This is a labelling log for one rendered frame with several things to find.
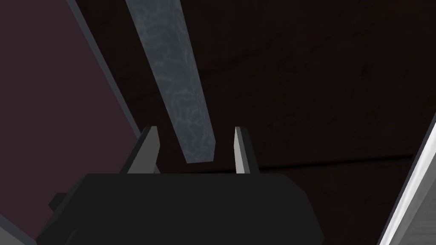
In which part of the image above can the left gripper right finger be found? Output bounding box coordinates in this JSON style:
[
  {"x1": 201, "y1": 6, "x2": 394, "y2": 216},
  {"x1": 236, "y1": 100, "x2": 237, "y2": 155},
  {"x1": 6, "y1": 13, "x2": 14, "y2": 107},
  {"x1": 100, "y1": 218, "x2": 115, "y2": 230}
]
[{"x1": 233, "y1": 126, "x2": 260, "y2": 174}]

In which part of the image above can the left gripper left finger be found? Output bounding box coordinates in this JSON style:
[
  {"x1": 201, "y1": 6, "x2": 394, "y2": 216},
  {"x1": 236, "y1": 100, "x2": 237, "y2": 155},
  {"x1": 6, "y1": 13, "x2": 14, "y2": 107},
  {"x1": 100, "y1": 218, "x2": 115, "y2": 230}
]
[{"x1": 119, "y1": 125, "x2": 161, "y2": 174}]

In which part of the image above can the grey marbled slab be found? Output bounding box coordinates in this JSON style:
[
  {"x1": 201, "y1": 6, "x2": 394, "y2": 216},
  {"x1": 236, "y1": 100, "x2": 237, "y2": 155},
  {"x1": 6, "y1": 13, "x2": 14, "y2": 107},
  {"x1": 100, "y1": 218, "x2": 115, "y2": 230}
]
[{"x1": 124, "y1": 0, "x2": 216, "y2": 164}]

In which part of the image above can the dark maroon door leaf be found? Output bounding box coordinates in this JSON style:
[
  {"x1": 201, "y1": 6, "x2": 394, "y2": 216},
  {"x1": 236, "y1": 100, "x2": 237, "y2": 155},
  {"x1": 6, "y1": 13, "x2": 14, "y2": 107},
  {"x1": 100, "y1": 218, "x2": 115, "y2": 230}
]
[{"x1": 0, "y1": 0, "x2": 142, "y2": 241}]

